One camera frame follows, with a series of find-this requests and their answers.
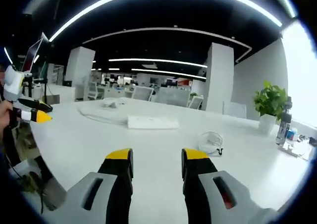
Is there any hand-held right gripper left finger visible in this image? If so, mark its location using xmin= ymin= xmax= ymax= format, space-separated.
xmin=59 ymin=148 xmax=134 ymax=224

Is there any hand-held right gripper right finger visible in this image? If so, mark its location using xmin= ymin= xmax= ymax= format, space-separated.
xmin=181 ymin=148 xmax=283 ymax=224

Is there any white power strip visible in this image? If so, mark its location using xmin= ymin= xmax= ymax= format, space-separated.
xmin=127 ymin=116 xmax=180 ymax=130

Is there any white desk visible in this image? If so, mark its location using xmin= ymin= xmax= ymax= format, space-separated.
xmin=29 ymin=96 xmax=313 ymax=224

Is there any straight ceiling light strip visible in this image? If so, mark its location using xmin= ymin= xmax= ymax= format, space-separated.
xmin=130 ymin=68 xmax=207 ymax=80
xmin=108 ymin=58 xmax=209 ymax=69

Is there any person's left hand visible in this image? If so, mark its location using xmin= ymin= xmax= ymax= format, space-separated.
xmin=0 ymin=101 xmax=14 ymax=129

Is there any black stand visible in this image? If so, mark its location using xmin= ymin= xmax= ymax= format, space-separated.
xmin=22 ymin=73 xmax=35 ymax=99

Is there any tilted computer monitor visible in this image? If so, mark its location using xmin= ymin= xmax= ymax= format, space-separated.
xmin=21 ymin=32 xmax=49 ymax=73

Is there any white square pillar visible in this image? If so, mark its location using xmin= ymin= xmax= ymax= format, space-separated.
xmin=201 ymin=42 xmax=235 ymax=113
xmin=64 ymin=46 xmax=96 ymax=88

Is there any grey mesh office chair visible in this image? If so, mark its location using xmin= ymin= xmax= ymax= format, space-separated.
xmin=188 ymin=95 xmax=204 ymax=110
xmin=86 ymin=81 xmax=105 ymax=101
xmin=154 ymin=87 xmax=192 ymax=108
xmin=132 ymin=85 xmax=155 ymax=102

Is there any white chair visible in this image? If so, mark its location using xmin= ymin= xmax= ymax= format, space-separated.
xmin=222 ymin=101 xmax=248 ymax=120

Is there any white flat device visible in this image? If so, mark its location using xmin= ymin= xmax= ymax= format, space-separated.
xmin=277 ymin=141 xmax=312 ymax=162

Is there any blue box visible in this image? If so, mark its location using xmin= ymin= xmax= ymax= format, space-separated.
xmin=286 ymin=128 xmax=301 ymax=141

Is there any dark tall bottle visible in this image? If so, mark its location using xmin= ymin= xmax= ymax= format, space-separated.
xmin=275 ymin=96 xmax=293 ymax=146

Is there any potted green plant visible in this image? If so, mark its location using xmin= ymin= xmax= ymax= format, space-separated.
xmin=252 ymin=80 xmax=289 ymax=136

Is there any white power strip cable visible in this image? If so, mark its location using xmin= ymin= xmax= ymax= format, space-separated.
xmin=76 ymin=102 xmax=129 ymax=125

